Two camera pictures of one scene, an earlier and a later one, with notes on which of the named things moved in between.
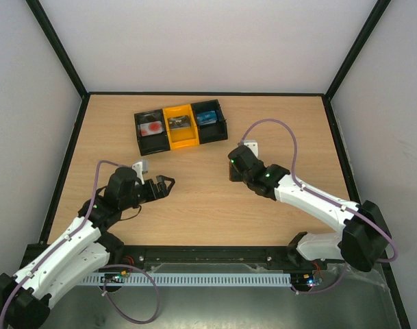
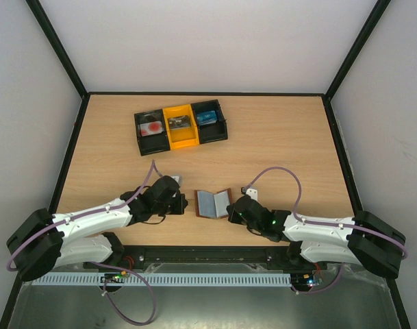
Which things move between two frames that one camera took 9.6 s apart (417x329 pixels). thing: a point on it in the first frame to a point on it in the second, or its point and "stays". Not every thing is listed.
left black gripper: x=163 y=192 to x=181 y=203
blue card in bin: x=206 y=118 stays
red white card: x=150 y=128 stays
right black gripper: x=233 y=172 to x=233 y=212
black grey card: x=179 y=122 stays
